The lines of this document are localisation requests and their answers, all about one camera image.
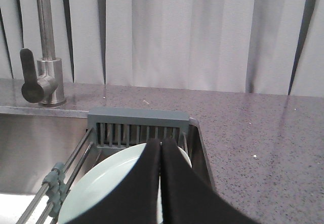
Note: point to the stainless steel sink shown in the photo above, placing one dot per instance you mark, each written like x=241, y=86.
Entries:
x=33, y=140

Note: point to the metal roll-up drying rack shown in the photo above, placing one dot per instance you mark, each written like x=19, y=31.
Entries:
x=109, y=149

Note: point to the pale green round plate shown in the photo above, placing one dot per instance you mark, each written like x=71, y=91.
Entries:
x=106, y=183

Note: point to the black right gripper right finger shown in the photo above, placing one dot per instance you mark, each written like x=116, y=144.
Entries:
x=186, y=198

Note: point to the white pleated curtain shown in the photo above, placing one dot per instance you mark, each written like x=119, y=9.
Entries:
x=256, y=46

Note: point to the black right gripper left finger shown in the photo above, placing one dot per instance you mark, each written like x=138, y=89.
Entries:
x=126, y=191

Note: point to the steel kitchen faucet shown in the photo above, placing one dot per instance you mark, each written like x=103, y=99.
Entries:
x=43, y=80

